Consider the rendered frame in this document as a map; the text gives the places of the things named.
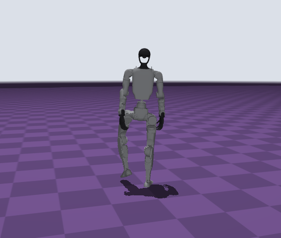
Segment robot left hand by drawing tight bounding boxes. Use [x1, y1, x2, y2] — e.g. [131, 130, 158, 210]
[118, 110, 128, 130]

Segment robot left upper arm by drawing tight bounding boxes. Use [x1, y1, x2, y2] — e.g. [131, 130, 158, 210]
[122, 69, 133, 96]

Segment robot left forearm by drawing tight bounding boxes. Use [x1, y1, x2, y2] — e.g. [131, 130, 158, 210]
[118, 89, 127, 114]

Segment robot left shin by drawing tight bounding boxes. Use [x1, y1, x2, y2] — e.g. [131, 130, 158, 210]
[117, 137, 129, 172]

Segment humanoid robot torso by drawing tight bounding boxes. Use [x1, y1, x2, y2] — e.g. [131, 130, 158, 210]
[132, 67, 155, 121]

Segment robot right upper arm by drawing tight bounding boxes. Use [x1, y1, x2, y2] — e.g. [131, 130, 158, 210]
[154, 70, 164, 98]

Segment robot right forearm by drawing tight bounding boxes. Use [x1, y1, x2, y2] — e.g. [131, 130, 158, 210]
[158, 92, 165, 115]

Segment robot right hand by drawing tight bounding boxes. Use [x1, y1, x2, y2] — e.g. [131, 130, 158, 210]
[156, 112, 165, 130]

